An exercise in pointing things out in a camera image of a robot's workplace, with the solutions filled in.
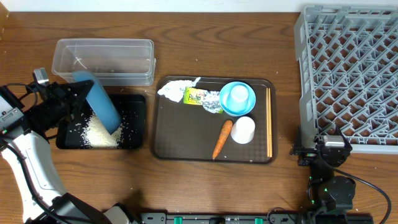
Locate clear plastic bin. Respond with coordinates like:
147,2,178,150
52,39,156,86

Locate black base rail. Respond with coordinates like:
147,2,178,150
140,212,374,224

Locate dark brown serving tray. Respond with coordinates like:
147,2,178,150
150,78,278,165

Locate grey dishwasher rack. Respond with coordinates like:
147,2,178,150
294,5,397,154

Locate light blue cup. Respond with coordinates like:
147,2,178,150
228,85,249,105

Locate left wooden chopstick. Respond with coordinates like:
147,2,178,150
266,88,272,157

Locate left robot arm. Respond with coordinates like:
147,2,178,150
1,80,134,224

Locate orange carrot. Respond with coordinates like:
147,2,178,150
212,120,233,159

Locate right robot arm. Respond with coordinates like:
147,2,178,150
290,129,356,223

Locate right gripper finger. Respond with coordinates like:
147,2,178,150
335,126,349,144
294,126,303,148

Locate green foil snack wrapper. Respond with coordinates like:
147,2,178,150
183,87,223,114

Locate crumpled white paper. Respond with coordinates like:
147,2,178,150
157,77,201,103

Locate dark blue plate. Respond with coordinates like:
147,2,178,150
72,70,121,134

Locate light blue bowl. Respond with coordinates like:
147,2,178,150
220,82,256,117

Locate pile of white rice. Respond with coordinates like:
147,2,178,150
65,111,124,149

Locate white pink cup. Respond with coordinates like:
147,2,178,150
231,116,256,144

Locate black plastic bin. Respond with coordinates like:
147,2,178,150
56,95,146,149

